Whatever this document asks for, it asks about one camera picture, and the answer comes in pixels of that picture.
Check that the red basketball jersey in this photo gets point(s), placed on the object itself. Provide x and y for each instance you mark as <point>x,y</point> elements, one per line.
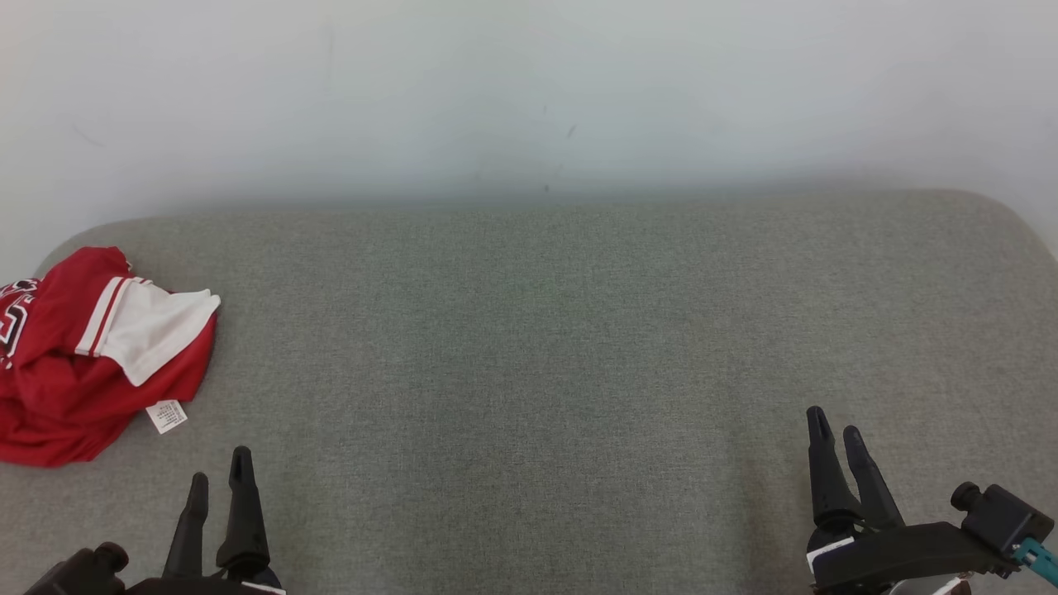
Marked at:
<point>74,314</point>

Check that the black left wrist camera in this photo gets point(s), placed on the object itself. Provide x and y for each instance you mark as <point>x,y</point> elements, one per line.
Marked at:
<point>83,574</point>

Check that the teal right wrist camera connector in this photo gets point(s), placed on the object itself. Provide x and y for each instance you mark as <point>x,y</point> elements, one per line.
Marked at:
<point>1040,558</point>

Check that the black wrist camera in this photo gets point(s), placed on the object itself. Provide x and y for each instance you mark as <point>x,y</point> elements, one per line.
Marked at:
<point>83,574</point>
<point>1004,516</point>

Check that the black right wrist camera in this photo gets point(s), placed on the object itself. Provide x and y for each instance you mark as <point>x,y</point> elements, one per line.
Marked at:
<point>1004,516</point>

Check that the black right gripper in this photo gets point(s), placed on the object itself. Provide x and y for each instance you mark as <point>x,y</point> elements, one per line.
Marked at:
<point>901,554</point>

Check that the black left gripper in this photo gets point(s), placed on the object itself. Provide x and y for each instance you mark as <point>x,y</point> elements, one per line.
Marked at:
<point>215,584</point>

